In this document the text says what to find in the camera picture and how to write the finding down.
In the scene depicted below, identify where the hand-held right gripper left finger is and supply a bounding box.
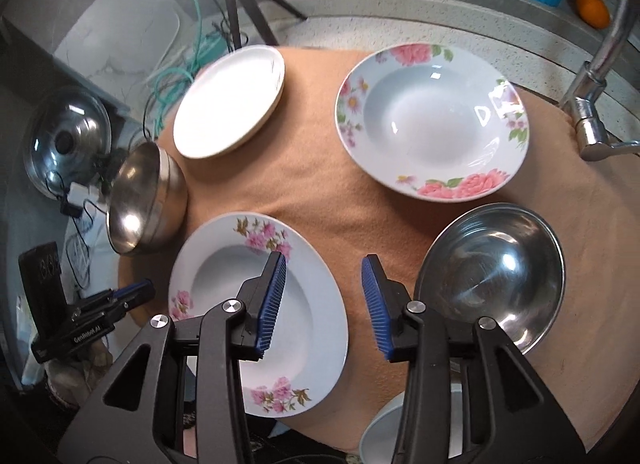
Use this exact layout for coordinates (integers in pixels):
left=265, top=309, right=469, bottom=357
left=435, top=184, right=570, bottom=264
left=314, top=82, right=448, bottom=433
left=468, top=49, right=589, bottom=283
left=57, top=251, right=288, bottom=464

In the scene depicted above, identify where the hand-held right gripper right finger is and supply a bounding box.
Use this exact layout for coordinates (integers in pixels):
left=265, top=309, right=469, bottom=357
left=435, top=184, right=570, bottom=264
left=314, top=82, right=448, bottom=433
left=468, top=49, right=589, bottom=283
left=361, top=253, right=589, bottom=464

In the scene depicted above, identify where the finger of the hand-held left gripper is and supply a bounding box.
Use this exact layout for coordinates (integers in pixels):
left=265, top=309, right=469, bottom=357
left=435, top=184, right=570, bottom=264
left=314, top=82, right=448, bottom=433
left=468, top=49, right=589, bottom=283
left=75, top=280, right=156, bottom=315
left=82, top=294, right=152, bottom=325

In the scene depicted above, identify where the floral plate with brown leaves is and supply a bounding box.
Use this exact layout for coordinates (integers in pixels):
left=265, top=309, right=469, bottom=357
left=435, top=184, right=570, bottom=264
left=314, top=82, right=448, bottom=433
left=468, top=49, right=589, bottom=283
left=168, top=212, right=349, bottom=417

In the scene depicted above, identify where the small steel bowl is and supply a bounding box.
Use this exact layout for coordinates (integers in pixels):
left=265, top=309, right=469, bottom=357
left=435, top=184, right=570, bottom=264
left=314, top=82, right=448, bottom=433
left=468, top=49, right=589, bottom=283
left=106, top=141, right=189, bottom=257

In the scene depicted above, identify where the large steel bowl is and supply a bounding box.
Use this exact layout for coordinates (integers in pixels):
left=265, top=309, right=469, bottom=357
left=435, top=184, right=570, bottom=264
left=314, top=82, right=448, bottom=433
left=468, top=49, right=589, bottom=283
left=414, top=203, right=567, bottom=356

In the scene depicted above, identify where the light blue bowl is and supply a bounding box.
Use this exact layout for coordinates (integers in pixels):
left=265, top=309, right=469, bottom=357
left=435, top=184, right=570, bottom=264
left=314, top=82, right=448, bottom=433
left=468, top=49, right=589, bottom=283
left=359, top=383, right=466, bottom=464

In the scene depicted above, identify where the floral plate with green leaves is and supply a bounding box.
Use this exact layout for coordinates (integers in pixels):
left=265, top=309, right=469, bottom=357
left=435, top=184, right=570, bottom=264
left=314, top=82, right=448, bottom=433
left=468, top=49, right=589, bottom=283
left=334, top=42, right=531, bottom=202

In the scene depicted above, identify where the beige cloth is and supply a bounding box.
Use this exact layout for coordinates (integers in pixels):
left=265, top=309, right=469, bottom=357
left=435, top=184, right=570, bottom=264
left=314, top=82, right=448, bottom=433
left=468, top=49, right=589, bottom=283
left=47, top=334, right=113, bottom=410

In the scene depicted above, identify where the white charger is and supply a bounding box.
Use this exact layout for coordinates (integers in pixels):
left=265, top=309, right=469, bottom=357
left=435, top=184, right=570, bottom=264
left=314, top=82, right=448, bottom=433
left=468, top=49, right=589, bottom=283
left=65, top=184, right=98, bottom=209

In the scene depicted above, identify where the dark round stand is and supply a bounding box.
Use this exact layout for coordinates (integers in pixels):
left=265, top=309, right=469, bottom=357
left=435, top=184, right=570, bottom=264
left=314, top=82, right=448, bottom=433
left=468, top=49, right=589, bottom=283
left=92, top=151, right=117, bottom=195

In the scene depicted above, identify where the orange towel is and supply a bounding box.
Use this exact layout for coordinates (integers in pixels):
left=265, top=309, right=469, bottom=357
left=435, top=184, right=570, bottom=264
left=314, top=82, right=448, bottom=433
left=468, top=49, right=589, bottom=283
left=117, top=41, right=640, bottom=464

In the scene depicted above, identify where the steel pot lid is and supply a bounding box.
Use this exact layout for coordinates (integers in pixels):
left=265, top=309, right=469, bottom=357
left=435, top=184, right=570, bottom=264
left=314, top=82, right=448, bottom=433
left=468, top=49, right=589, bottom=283
left=22, top=86, right=112, bottom=199

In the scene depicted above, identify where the teal power strip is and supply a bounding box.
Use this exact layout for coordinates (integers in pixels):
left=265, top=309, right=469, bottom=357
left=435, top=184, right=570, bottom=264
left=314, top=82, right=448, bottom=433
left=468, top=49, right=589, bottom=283
left=200, top=31, right=236, bottom=64

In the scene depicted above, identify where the chrome faucet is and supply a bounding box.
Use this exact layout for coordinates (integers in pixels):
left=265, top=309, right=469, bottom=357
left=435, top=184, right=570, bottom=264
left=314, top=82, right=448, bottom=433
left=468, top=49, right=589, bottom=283
left=557, top=0, right=640, bottom=162

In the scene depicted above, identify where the orange fruit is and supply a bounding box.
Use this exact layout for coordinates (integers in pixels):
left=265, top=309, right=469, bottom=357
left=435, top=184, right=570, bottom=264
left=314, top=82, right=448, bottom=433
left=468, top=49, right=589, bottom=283
left=574, top=0, right=612, bottom=28

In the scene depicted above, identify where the teal cable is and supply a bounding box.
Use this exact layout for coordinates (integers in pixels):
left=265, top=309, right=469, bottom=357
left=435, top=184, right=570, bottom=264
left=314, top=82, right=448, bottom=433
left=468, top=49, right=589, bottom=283
left=147, top=0, right=236, bottom=129

